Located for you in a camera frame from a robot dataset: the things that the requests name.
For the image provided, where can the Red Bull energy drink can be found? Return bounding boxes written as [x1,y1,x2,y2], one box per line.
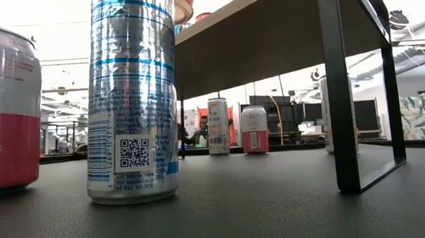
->
[174,23,191,36]
[76,0,185,208]

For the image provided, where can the red Fanta soda can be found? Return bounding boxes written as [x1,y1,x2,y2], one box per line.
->
[194,12,213,24]
[172,0,196,25]

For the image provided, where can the wooden shelf black metal legs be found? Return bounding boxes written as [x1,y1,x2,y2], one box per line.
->
[171,0,410,204]

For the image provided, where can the tall white can black lid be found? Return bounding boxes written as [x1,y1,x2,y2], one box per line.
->
[206,96,232,157]
[318,74,360,155]

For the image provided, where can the person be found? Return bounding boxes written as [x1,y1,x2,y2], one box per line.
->
[178,114,210,150]

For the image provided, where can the red fabric panel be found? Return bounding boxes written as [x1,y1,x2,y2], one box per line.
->
[196,106,237,149]

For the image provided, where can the leaf print fabric panel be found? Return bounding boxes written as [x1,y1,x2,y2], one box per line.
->
[183,108,200,137]
[399,92,425,142]

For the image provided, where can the pink white sparkling water can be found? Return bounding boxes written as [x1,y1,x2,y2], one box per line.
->
[239,105,271,155]
[0,19,49,197]

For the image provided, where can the black equipment cabinet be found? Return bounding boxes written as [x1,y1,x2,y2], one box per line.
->
[247,92,304,148]

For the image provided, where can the white box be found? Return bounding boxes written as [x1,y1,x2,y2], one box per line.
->
[297,120,324,135]

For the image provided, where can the black screen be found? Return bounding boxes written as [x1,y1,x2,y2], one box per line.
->
[302,101,325,124]
[353,99,381,133]

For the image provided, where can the black ceiling-mounted device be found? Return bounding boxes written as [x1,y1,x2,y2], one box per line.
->
[309,68,323,83]
[388,9,410,32]

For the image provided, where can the yellow hanging cable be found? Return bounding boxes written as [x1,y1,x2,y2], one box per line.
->
[267,94,285,146]

